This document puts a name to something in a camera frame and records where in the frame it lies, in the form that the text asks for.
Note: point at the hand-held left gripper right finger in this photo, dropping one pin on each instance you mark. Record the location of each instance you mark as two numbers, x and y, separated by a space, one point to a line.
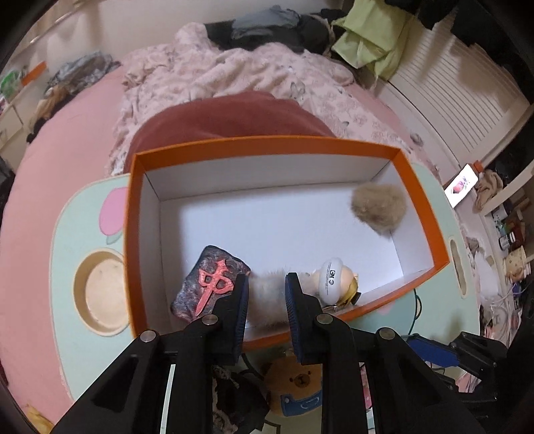
293 313

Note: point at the brown bear plush toy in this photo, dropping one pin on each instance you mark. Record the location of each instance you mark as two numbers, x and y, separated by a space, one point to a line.
296 379

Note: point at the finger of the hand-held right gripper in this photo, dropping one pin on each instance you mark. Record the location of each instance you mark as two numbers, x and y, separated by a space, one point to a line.
434 352

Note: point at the small orange box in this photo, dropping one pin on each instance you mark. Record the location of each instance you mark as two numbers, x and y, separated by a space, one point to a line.
34 71

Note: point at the dark patterned cloth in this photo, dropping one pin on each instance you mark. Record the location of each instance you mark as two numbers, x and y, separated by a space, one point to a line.
233 400

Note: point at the grey patterned clothes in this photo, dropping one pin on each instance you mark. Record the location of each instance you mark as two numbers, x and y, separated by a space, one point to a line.
79 69

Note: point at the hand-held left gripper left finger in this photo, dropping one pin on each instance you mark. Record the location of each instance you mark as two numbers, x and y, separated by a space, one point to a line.
241 311

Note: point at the black hanging jacket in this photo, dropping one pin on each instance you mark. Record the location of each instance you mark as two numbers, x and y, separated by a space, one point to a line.
479 21

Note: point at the mint green printed lap table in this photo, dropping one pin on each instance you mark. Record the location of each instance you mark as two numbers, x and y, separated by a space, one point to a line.
83 217

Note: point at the beige cloth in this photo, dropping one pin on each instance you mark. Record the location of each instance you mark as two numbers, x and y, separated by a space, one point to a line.
488 187

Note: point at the pink bed sheet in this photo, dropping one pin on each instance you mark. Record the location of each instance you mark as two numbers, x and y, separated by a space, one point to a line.
62 146

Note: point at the white fluffy plush toy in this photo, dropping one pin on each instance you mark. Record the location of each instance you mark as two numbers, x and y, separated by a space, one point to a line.
267 300

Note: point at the light green cloth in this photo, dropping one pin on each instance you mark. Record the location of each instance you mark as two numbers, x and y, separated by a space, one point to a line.
367 41

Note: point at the pink floral blanket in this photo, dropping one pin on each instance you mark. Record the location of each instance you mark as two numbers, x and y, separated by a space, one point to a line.
233 71

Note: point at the cream printed mug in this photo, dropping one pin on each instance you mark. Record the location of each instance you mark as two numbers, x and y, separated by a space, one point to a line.
517 261

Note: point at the pile of dark clothes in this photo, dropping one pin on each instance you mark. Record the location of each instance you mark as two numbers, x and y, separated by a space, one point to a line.
271 29

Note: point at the smartphone with lit screen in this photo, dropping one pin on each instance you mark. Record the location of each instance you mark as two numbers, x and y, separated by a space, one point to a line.
461 183

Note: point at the brown fluffy pom-pom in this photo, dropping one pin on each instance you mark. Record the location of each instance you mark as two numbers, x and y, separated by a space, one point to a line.
377 206

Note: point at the dark tile plush red symbol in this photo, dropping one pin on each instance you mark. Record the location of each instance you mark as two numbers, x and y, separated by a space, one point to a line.
196 288

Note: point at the red cushion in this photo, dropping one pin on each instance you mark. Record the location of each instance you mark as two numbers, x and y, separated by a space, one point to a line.
229 121

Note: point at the orange cardboard box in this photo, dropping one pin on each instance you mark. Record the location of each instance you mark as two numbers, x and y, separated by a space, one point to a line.
292 208

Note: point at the white louvered closet door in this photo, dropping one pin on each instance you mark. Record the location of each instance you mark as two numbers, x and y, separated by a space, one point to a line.
450 83

